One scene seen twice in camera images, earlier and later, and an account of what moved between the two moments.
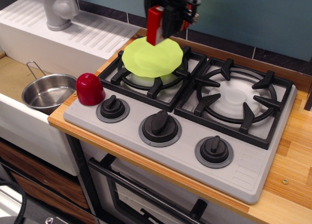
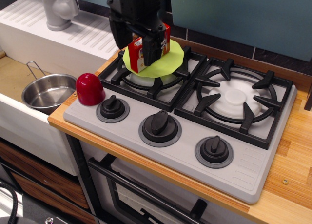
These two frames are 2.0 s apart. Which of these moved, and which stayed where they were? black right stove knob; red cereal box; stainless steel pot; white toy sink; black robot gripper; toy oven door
Moved: red cereal box; black robot gripper
Stayed: toy oven door; black right stove knob; stainless steel pot; white toy sink
